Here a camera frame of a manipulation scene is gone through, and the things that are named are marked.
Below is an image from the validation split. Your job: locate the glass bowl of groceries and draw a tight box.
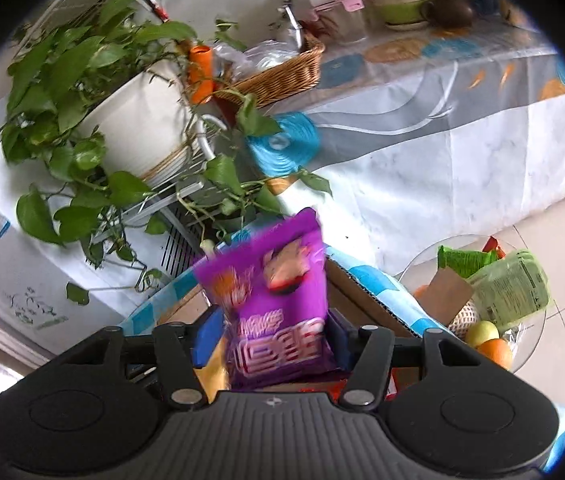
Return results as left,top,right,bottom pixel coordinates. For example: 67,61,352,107
397,234,548,376

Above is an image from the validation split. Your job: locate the wicker basket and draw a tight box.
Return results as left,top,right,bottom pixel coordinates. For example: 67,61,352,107
212,32,326,108

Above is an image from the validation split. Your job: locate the yellow-green apple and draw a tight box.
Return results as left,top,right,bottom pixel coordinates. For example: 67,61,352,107
465,320,501,350

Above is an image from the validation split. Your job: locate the orange cylinder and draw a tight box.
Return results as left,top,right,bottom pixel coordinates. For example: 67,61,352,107
187,45,216,106

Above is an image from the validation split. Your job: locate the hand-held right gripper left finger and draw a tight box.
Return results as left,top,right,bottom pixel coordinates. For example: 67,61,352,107
62,307,226,408

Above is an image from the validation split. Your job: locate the clear plastic bag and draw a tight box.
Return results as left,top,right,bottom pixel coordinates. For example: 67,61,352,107
212,40,303,77

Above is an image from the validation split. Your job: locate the purple snack bag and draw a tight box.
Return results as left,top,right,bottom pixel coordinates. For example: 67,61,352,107
193,207,336,391

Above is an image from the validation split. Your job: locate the brown paper bag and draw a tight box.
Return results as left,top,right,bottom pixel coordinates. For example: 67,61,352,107
415,265,476,328

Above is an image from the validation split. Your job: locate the green ridged snack bag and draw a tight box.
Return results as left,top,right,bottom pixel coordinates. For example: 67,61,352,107
437,245,506,278

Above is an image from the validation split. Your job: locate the white cardboard box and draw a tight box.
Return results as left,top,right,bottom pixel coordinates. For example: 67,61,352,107
155,257,426,396

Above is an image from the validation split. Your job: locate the fruit in white foam net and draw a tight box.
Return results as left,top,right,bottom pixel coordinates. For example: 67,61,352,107
447,300,481,338

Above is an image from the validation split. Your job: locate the white plant pot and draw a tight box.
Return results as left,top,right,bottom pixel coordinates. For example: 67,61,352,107
75,60,203,186

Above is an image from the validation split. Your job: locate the orange snack bag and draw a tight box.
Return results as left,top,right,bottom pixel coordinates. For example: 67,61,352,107
195,340,230,403

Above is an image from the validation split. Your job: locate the pink plastic item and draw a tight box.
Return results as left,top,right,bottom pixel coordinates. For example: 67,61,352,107
313,0,366,13

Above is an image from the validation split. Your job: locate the translucent green package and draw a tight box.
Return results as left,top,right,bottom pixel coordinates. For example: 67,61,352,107
467,250,551,326

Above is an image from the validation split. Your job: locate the pothos plant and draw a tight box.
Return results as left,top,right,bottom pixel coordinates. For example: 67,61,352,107
1,0,333,306

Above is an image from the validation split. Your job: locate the green and white pot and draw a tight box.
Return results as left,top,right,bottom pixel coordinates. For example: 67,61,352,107
367,0,431,31

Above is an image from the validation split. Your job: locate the red snack bag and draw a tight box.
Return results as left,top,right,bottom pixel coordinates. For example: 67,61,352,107
257,380,398,403

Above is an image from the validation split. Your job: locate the white refrigerator with tree print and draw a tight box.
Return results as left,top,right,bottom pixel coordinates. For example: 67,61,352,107
0,95,203,356

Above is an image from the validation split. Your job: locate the brown teapot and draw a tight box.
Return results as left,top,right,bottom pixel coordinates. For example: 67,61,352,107
420,0,476,28

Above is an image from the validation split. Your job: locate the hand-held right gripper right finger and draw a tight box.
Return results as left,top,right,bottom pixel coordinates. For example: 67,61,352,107
327,309,483,409

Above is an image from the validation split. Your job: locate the printed tablecloth with circles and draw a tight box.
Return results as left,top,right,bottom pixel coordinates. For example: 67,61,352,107
242,10,565,271

